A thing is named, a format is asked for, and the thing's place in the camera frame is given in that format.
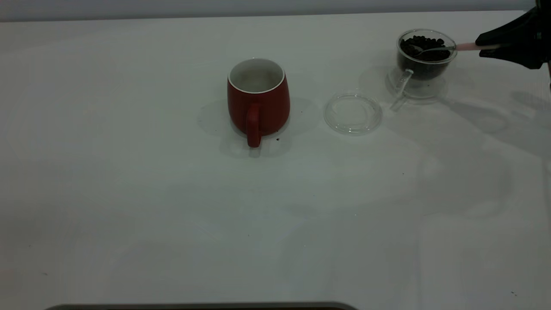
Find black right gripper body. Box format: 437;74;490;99
534;0;551;68

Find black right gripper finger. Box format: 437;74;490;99
479;43;544;70
475;8;539;47

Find dark coffee beans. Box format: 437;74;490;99
399;36;452;81

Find clear glass saucer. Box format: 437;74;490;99
324;91;384;135

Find red ceramic mug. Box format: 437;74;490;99
227;58;291;149

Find metal spoon with pink handle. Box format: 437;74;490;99
411;42;500;59

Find clear glass cup with handle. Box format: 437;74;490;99
385;28;458;112

